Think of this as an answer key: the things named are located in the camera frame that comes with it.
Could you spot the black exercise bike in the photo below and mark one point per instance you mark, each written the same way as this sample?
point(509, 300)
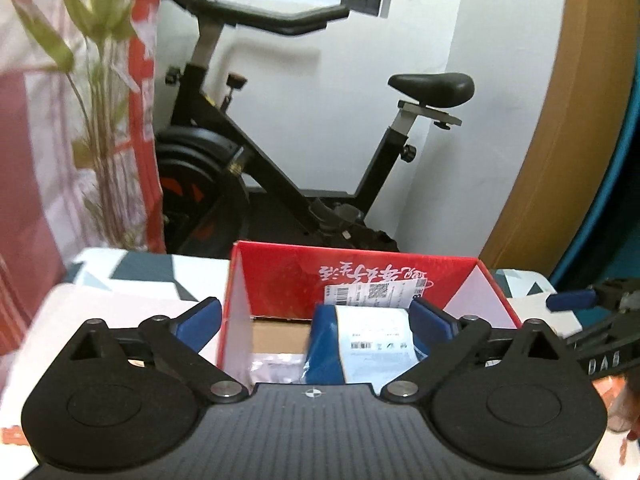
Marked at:
point(317, 104)

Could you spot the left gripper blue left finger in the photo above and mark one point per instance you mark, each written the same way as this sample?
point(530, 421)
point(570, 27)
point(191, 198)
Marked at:
point(199, 325)

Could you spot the red strawberry cardboard box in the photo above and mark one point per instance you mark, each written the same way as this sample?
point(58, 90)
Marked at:
point(350, 304)

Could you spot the teal blue curtain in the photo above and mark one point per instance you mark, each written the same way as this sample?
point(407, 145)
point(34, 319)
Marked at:
point(606, 244)

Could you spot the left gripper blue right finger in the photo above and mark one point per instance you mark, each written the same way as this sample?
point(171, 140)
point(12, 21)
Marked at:
point(430, 326)

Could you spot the wooden door frame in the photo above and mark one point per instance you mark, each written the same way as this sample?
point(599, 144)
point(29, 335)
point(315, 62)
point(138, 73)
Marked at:
point(574, 139)

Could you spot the green artificial plant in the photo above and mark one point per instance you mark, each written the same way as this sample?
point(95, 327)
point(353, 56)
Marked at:
point(86, 49)

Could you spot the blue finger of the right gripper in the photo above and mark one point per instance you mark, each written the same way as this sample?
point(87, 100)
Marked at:
point(575, 300)

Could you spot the blue parcel with white label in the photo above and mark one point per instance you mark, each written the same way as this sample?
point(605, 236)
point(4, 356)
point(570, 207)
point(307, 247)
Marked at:
point(359, 345)

